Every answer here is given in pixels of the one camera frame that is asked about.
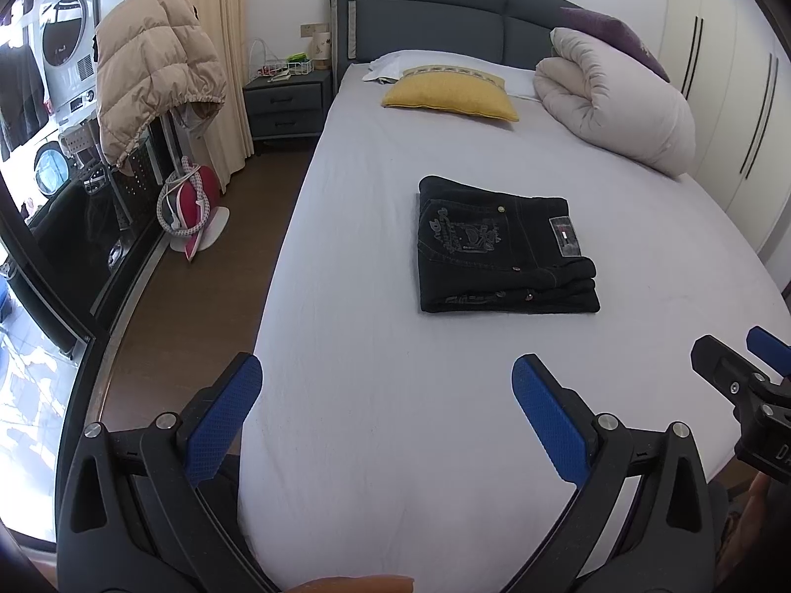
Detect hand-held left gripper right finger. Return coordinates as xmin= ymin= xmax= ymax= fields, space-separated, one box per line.
xmin=512 ymin=353 xmax=733 ymax=593

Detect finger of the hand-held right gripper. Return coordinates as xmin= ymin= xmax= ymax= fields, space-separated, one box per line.
xmin=746 ymin=325 xmax=791 ymax=378
xmin=691 ymin=335 xmax=773 ymax=412

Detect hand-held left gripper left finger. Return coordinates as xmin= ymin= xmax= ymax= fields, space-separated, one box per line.
xmin=55 ymin=352 xmax=279 ymax=593

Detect dark denim pants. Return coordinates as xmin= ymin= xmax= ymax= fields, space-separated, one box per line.
xmin=415 ymin=174 xmax=602 ymax=315

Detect person's right hand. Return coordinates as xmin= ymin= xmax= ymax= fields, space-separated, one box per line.
xmin=723 ymin=478 xmax=791 ymax=593

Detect person's left hand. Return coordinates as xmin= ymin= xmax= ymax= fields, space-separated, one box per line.
xmin=290 ymin=576 xmax=415 ymax=593

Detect bed with white sheet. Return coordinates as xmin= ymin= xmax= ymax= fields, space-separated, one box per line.
xmin=238 ymin=0 xmax=791 ymax=593

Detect black-framed glass door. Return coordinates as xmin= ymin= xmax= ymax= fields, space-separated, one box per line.
xmin=0 ymin=0 xmax=183 ymax=384

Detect red and white garment steamer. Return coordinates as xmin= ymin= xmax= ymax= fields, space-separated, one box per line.
xmin=157 ymin=157 xmax=231 ymax=260

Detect black perforated stand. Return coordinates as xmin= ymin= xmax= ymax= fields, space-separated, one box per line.
xmin=80 ymin=117 xmax=168 ymax=273

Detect white folded duvet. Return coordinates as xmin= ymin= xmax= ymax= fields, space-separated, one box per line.
xmin=533 ymin=28 xmax=697 ymax=177

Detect white washing machine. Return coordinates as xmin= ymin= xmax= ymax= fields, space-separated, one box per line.
xmin=25 ymin=124 xmax=106 ymax=199

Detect grey nightstand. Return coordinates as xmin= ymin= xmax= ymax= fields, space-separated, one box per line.
xmin=242 ymin=68 xmax=335 ymax=140

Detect yellow pillow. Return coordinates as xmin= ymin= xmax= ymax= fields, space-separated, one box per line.
xmin=381 ymin=71 xmax=520 ymax=123

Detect purple pillow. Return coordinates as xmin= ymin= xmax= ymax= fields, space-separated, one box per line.
xmin=559 ymin=6 xmax=671 ymax=84

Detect beige patterned pillow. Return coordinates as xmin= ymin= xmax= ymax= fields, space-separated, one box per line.
xmin=401 ymin=63 xmax=506 ymax=84

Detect beige puffer jacket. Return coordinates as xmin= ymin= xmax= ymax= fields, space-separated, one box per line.
xmin=94 ymin=0 xmax=226 ymax=170

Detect cream curtain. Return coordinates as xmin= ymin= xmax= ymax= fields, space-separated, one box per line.
xmin=170 ymin=0 xmax=257 ymax=189

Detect hanging dark clothes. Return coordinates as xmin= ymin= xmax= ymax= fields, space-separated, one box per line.
xmin=0 ymin=43 xmax=50 ymax=162

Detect white pillow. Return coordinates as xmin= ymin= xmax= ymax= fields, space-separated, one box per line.
xmin=361 ymin=49 xmax=538 ymax=100

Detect white dryer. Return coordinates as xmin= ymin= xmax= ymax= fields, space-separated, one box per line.
xmin=37 ymin=0 xmax=100 ymax=130

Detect white wardrobe with black handles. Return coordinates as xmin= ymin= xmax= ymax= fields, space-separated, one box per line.
xmin=655 ymin=0 xmax=791 ymax=254

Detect white wire basket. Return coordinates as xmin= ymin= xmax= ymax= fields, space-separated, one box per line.
xmin=250 ymin=37 xmax=313 ymax=79

